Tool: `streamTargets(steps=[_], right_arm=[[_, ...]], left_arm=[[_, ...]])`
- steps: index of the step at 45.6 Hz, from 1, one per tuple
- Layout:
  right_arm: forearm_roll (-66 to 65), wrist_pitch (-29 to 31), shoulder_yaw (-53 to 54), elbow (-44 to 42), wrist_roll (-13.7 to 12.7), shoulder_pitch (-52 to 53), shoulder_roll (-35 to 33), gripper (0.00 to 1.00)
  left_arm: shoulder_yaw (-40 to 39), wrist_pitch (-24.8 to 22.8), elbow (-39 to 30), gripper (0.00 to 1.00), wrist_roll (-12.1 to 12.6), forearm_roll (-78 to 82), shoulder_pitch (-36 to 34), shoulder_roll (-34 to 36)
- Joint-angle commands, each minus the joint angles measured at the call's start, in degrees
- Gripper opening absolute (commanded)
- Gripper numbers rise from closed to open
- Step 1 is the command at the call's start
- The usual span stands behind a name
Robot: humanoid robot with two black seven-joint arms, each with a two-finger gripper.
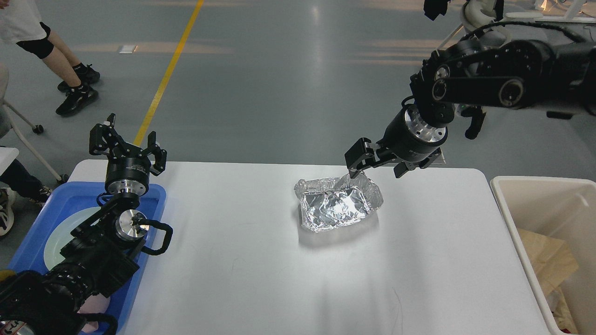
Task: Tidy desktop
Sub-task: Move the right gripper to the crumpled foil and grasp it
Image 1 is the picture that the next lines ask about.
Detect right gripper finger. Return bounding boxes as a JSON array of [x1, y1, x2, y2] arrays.
[[345, 137, 389, 180], [393, 147, 442, 178]]

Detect brown paper bag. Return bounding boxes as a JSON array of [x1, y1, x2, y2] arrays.
[[517, 228, 579, 334]]

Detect pink mug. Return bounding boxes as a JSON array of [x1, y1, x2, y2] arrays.
[[77, 294, 111, 334]]

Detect beige plastic bin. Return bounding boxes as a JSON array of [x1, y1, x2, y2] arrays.
[[490, 176, 596, 335]]

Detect green plate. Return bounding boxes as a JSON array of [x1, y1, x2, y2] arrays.
[[43, 206, 100, 270]]

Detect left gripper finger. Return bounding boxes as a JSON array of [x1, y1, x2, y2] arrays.
[[141, 131, 167, 176], [88, 113, 126, 158]]

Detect blue mug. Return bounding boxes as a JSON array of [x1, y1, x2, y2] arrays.
[[0, 269, 16, 282]]

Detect foil tray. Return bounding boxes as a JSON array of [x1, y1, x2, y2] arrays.
[[294, 173, 384, 233]]

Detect seated person white shorts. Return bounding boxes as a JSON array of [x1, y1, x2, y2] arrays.
[[0, 0, 100, 117]]

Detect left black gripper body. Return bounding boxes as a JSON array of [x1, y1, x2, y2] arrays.
[[105, 153, 150, 196]]

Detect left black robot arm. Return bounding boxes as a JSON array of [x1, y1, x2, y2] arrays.
[[1, 113, 173, 335]]

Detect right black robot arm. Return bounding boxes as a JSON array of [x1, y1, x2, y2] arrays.
[[345, 21, 596, 179]]

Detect blue plastic tray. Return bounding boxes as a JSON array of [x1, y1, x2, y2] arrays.
[[9, 182, 166, 335]]

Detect white rolling chair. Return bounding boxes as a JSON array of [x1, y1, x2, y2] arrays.
[[431, 0, 549, 61]]

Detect left rolling chair leg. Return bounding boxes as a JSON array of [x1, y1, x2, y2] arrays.
[[1, 99, 69, 185]]

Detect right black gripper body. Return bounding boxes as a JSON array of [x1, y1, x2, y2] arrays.
[[377, 105, 448, 166]]

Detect black garment on chair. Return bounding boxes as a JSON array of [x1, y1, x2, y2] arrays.
[[423, 0, 451, 21]]

